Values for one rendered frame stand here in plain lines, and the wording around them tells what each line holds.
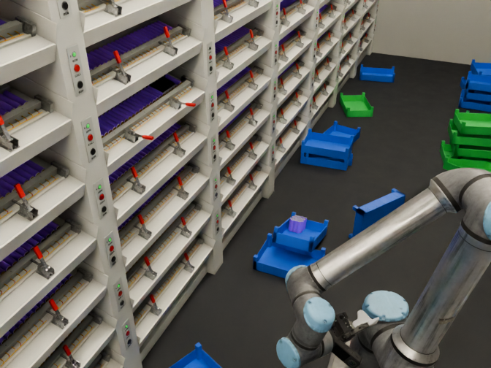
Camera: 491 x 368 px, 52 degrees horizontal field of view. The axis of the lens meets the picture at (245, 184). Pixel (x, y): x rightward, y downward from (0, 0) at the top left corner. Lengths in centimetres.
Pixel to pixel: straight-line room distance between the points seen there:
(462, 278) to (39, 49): 120
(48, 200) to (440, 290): 108
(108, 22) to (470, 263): 114
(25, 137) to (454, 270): 114
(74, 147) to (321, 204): 183
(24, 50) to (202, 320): 142
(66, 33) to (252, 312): 145
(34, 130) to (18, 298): 42
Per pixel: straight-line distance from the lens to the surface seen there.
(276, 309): 229
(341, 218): 284
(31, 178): 140
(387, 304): 181
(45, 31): 128
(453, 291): 152
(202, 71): 192
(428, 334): 162
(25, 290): 142
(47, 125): 132
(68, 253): 150
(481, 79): 453
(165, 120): 172
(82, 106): 137
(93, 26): 138
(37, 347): 154
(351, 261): 150
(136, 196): 168
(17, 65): 121
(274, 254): 255
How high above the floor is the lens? 167
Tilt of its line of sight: 33 degrees down
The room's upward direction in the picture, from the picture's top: straight up
